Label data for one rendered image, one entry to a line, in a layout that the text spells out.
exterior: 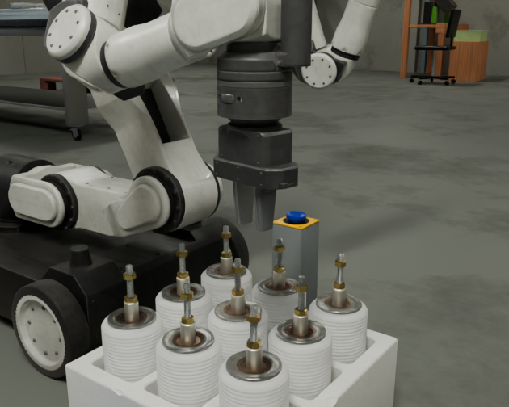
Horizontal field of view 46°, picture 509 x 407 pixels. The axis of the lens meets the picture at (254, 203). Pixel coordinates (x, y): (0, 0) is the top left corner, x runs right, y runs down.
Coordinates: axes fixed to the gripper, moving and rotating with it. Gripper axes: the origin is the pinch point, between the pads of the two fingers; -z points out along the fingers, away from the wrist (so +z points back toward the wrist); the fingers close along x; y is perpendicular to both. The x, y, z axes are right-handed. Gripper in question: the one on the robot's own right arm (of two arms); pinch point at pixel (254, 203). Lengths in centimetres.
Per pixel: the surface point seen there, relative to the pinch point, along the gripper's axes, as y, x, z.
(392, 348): 29.6, 2.7, -30.7
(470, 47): 743, -351, -4
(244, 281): 19.4, -22.7, -23.5
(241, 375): -3.0, 0.7, -22.5
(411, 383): 47, -3, -48
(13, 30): 122, -354, 19
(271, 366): 1.4, 2.0, -22.5
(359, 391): 18.0, 4.7, -32.7
